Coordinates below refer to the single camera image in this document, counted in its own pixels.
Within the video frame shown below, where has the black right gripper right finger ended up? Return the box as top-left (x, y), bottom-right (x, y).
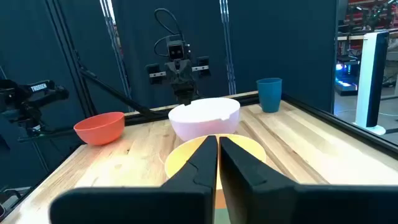
top-left (219, 136), bottom-right (398, 224)

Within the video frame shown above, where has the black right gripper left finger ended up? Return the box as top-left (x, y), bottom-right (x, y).
top-left (49, 135), bottom-right (218, 224)

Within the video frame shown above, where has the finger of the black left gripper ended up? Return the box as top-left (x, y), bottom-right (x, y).
top-left (145, 63), bottom-right (161, 85)
top-left (196, 55), bottom-right (211, 77)

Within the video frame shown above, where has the white plastic bowl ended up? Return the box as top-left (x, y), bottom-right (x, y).
top-left (167, 97), bottom-right (241, 142)

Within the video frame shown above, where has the red-orange plastic bowl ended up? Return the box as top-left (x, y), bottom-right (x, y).
top-left (73, 111), bottom-right (126, 146)

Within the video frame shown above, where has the storage shelf with items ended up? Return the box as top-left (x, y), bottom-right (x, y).
top-left (337, 0), bottom-right (398, 41)

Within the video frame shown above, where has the silver partition pole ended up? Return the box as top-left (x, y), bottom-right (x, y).
top-left (219, 0), bottom-right (237, 96)
top-left (99, 0), bottom-right (135, 113)

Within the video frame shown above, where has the yellow plastic bowl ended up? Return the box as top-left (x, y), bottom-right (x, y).
top-left (164, 133), bottom-right (267, 191)

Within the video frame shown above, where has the blue plastic cup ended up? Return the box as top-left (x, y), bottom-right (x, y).
top-left (256, 77), bottom-right (283, 113)

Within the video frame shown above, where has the dark partition panel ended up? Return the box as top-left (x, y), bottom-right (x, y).
top-left (0, 0), bottom-right (340, 190)

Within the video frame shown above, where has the blue lit machine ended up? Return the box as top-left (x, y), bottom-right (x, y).
top-left (335, 54), bottom-right (361, 96)

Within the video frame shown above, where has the white and black tower fan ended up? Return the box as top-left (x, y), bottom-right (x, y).
top-left (353, 30), bottom-right (390, 136)

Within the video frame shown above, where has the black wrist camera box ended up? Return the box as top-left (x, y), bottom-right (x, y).
top-left (166, 40), bottom-right (191, 62)

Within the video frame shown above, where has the black camera cable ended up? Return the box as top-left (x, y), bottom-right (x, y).
top-left (154, 7), bottom-right (184, 58)

